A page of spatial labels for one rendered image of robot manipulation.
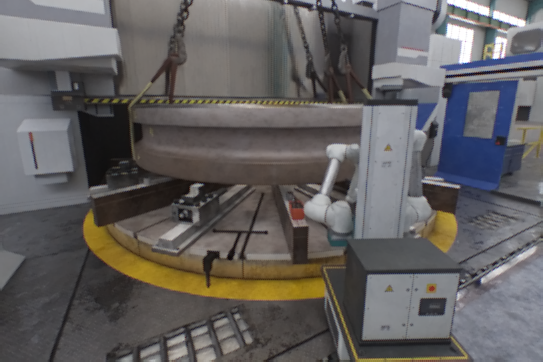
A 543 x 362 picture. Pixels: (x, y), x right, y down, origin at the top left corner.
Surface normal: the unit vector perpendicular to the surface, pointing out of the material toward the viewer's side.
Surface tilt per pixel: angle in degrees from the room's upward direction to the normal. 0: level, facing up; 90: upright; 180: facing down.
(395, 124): 90
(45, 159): 90
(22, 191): 90
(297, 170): 90
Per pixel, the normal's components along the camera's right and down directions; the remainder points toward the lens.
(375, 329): 0.02, 0.20
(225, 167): -0.19, 0.19
